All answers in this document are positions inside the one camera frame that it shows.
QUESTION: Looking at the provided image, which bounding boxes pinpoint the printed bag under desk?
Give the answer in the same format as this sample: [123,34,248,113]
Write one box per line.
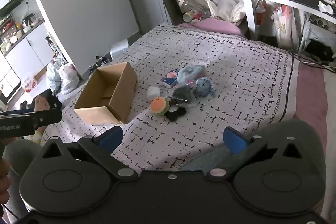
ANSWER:
[271,4,297,49]

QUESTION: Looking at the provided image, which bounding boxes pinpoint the white box appliance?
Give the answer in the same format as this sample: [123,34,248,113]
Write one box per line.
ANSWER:
[110,40,131,60]

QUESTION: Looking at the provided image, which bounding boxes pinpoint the paper cup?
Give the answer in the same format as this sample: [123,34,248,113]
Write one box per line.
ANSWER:
[183,11,197,23]

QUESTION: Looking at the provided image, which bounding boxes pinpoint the person's left trouser leg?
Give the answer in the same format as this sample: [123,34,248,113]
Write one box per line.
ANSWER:
[2,139,45,179]

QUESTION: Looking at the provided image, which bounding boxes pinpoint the black bag under desk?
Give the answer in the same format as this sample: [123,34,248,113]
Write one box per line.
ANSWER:
[305,40,334,63]

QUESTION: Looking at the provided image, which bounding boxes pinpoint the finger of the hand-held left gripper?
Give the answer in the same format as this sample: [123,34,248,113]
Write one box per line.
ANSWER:
[33,108,63,129]
[31,89,63,111]

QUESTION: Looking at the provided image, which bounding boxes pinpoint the grey plastic bag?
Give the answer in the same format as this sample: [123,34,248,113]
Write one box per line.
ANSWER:
[46,57,65,90]

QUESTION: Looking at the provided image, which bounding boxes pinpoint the orange and green plush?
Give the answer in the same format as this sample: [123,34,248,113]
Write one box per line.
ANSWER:
[150,97,170,117]

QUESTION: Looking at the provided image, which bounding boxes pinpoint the blue tissue pack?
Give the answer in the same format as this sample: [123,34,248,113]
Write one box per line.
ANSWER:
[160,69,180,89]

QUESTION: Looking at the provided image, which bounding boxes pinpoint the white plastic bag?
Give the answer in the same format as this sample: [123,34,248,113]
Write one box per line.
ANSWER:
[58,63,80,95]

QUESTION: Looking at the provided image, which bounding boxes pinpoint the person's left hand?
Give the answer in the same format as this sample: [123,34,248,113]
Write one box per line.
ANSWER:
[0,157,11,205]

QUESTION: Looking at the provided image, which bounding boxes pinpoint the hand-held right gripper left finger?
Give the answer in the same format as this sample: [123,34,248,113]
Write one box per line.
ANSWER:
[42,126,139,180]

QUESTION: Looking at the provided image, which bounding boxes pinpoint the brown cardboard box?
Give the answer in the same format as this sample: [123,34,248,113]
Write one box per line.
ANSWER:
[74,61,139,125]

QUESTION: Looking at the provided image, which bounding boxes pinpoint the crumpled white tissue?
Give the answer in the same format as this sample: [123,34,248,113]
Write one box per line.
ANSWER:
[318,0,334,15]

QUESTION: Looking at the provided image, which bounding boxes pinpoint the person's trouser leg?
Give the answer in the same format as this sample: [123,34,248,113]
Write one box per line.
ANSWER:
[2,139,45,179]
[181,119,329,215]

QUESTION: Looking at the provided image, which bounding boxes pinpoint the pink bed sheet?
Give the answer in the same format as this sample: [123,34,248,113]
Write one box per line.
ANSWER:
[178,17,328,151]

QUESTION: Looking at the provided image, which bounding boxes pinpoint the black soft item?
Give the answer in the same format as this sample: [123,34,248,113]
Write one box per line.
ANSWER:
[165,106,187,121]

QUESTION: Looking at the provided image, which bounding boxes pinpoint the clear plastic wrapper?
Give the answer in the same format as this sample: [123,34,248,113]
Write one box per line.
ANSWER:
[169,97,195,109]

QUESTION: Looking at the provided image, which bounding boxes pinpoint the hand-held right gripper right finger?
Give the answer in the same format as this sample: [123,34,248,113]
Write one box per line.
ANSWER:
[207,126,302,180]

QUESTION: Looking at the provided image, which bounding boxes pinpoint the pale blue plastic bag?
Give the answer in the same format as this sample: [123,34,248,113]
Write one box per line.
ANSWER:
[177,65,207,86]

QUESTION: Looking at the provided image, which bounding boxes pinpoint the kitchen counter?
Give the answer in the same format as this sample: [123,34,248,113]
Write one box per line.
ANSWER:
[0,18,49,56]

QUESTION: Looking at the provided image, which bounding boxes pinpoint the blue fluffy plush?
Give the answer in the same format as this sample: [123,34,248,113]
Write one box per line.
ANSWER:
[195,76,217,99]

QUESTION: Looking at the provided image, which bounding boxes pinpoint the person's bare foot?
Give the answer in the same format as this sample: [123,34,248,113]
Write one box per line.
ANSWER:
[34,96,51,112]

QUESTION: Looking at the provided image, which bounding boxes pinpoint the white soft lump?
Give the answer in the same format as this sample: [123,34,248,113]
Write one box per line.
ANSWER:
[146,86,161,102]

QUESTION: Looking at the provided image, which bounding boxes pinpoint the clear plastic jar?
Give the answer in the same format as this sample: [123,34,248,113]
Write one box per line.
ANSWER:
[177,0,204,16]

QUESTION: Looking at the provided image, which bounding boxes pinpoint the person's right trouser leg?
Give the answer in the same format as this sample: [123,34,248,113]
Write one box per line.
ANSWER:
[181,119,329,215]

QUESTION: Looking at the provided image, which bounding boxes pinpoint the grey fluffy plush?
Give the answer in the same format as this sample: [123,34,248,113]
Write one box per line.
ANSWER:
[172,86,195,104]

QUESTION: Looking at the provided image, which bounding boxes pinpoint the white plastic bags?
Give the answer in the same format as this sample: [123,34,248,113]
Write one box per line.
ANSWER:
[214,0,247,24]

